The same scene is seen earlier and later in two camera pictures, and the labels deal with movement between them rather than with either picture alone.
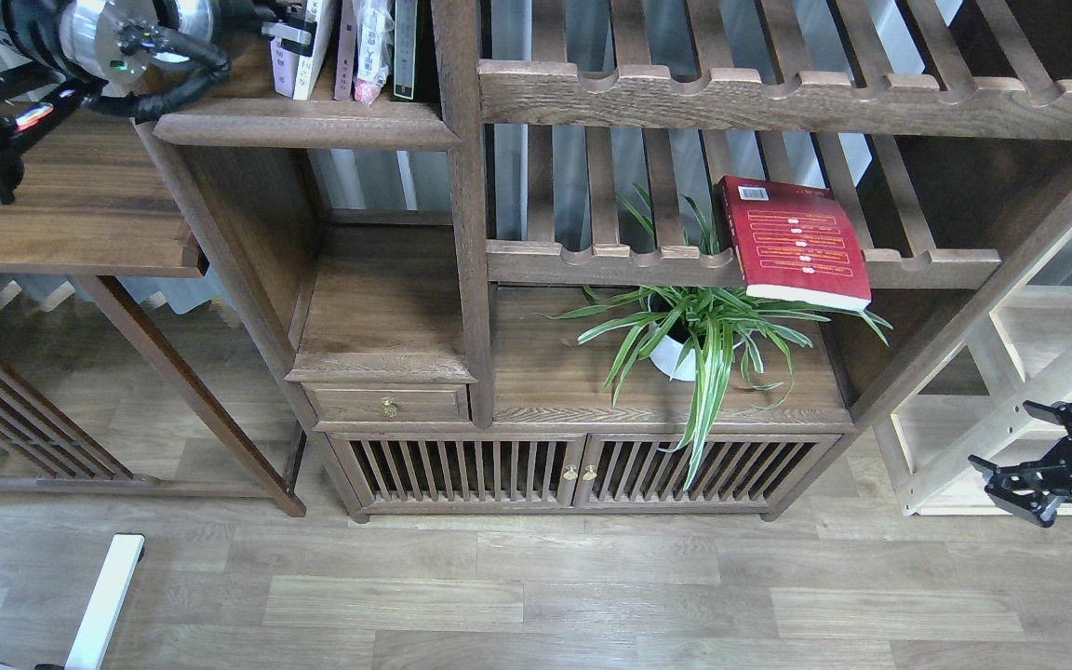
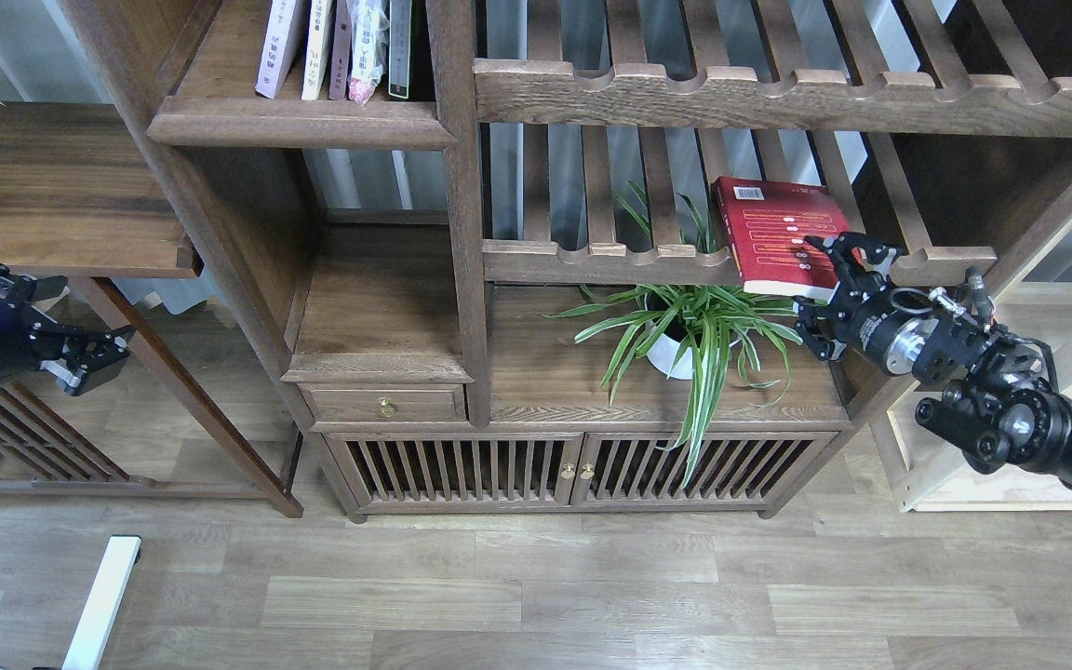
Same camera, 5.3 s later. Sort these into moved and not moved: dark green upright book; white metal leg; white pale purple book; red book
Moved: white pale purple book
Not moved: white metal leg; dark green upright book; red book
